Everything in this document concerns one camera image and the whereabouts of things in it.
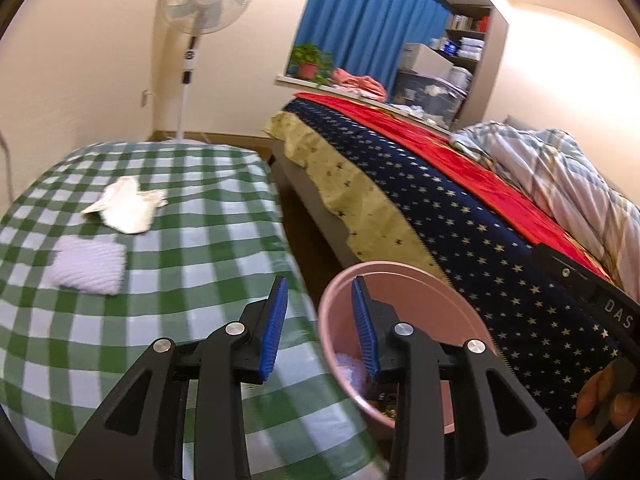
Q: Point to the yellow bed sheet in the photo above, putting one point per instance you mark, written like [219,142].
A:
[350,195]

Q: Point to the potted green plant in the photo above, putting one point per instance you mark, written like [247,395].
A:
[307,66]

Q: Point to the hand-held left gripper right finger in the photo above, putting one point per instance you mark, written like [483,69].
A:
[364,330]

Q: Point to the person's right hand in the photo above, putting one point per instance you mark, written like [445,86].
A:
[595,400]

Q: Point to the red blanket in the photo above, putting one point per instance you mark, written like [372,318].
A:
[475,175]

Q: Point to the grey storage box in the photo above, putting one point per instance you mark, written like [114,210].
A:
[425,60]

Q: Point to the bed frame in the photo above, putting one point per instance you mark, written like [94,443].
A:
[310,197]

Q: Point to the dark patterned snack packet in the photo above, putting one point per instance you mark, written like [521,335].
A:
[387,410]

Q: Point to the green checkered tablecloth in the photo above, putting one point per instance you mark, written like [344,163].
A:
[200,235]

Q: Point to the cream crumpled cloth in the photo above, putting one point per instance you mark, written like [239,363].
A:
[125,205]

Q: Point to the wooden bookshelf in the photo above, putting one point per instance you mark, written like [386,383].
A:
[470,35]

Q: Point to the blue curtain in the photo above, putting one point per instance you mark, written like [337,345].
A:
[360,20]

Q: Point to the small wall socket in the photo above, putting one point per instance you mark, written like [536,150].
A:
[145,97]

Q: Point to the white round container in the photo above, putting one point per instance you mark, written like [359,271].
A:
[459,77]

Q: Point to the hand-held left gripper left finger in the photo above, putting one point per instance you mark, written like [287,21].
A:
[274,330]

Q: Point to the blue plaid quilt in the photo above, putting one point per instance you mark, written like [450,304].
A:
[550,170]

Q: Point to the pink plastic bin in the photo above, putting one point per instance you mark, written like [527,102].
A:
[425,300]

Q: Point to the clear lidded storage bin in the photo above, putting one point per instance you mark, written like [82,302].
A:
[430,97]

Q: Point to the pink cloth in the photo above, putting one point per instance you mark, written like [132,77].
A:
[360,84]

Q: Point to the white knitted cloth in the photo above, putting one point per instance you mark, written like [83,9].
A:
[90,270]

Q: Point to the navy star blanket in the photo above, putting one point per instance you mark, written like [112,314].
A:
[475,260]

